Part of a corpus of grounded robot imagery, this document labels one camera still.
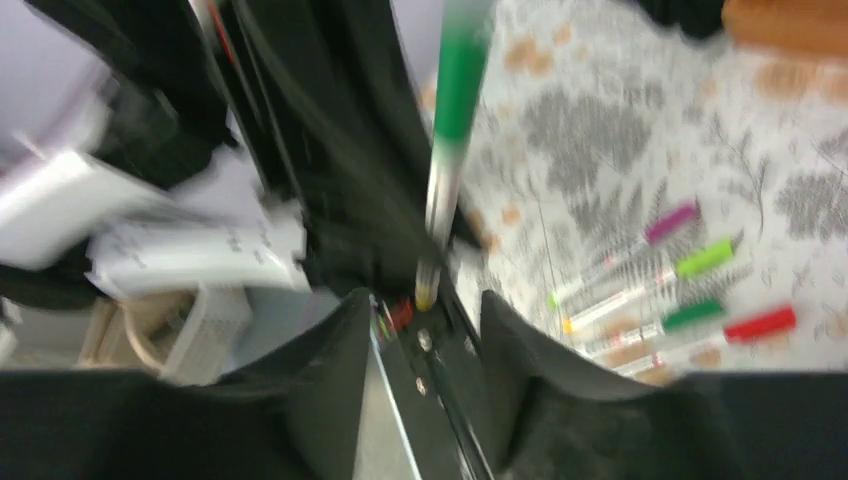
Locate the red pen cap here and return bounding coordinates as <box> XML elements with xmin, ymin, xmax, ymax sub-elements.
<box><xmin>723</xmin><ymin>306</ymin><xmax>797</xmax><ymax>344</ymax></box>

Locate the light green pen cap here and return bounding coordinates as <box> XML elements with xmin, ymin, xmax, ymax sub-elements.
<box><xmin>674</xmin><ymin>239</ymin><xmax>734</xmax><ymax>278</ymax></box>

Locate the floral patterned table cover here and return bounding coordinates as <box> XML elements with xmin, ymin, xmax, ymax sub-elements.
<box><xmin>456</xmin><ymin>1</ymin><xmax>847</xmax><ymax>384</ymax></box>

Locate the wooden compartment tray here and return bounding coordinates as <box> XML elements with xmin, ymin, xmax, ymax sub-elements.
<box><xmin>722</xmin><ymin>0</ymin><xmax>847</xmax><ymax>58</ymax></box>

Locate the black floral cloth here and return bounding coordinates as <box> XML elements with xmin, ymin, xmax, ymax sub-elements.
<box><xmin>632</xmin><ymin>0</ymin><xmax>725</xmax><ymax>40</ymax></box>

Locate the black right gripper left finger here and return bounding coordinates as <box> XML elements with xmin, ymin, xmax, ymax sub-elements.
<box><xmin>1</xmin><ymin>289</ymin><xmax>371</xmax><ymax>479</ymax></box>

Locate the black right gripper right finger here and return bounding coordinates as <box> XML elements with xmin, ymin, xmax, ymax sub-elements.
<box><xmin>480</xmin><ymin>291</ymin><xmax>847</xmax><ymax>479</ymax></box>

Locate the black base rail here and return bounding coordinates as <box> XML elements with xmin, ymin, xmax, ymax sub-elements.
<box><xmin>353</xmin><ymin>292</ymin><xmax>495</xmax><ymax>479</ymax></box>

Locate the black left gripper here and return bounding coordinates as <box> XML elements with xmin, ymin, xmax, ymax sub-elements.
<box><xmin>218</xmin><ymin>1</ymin><xmax>444</xmax><ymax>297</ymax></box>

